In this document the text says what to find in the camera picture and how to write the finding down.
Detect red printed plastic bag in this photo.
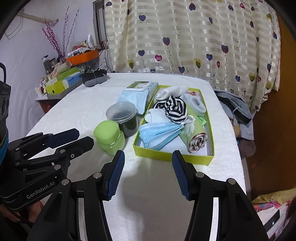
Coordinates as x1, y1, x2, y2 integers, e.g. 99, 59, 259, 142
188, 91, 199, 96

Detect blue tissue pack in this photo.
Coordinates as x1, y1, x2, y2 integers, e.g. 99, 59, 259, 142
62, 75, 80, 89

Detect clear jar dark contents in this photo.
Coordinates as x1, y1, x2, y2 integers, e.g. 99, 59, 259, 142
105, 101, 138, 138

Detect heart patterned curtain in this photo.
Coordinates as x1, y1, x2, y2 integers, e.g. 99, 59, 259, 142
104, 0, 281, 112

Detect striped cardboard tray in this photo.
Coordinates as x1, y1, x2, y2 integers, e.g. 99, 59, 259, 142
46, 78, 83, 100

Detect colourful bag on floor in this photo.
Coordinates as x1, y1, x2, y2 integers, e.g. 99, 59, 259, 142
251, 188, 295, 240

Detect orange basket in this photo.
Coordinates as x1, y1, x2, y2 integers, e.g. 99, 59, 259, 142
66, 50, 99, 65

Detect light green cloth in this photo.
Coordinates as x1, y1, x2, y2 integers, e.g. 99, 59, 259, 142
198, 116, 207, 126

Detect lime green shoebox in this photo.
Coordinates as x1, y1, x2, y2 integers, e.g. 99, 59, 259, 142
45, 72, 80, 95

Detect purple flower branches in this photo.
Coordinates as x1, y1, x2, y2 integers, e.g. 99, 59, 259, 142
42, 6, 80, 62

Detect light blue jacket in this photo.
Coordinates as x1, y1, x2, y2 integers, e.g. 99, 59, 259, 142
214, 89, 254, 141

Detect person's left hand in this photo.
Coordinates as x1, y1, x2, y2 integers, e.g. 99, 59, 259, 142
0, 201, 44, 223

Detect green plastic jar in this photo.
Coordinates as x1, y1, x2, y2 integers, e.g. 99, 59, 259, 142
93, 120, 125, 156

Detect light blue wipes pack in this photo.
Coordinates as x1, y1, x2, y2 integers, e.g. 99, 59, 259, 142
117, 81, 159, 115

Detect blue face masks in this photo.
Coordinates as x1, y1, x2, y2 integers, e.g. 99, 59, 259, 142
139, 122, 184, 151

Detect white cloth bundle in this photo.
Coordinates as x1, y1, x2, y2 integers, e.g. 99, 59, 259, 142
180, 93, 206, 117

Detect grey black pouch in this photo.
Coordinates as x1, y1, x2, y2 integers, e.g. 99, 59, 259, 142
80, 69, 107, 87

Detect green towel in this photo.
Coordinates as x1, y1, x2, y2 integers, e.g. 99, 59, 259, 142
180, 106, 208, 153

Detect striped black white sock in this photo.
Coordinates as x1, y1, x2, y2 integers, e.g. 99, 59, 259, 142
165, 95, 188, 124

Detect white towel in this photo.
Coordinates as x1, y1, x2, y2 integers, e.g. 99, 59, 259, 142
154, 84, 189, 101

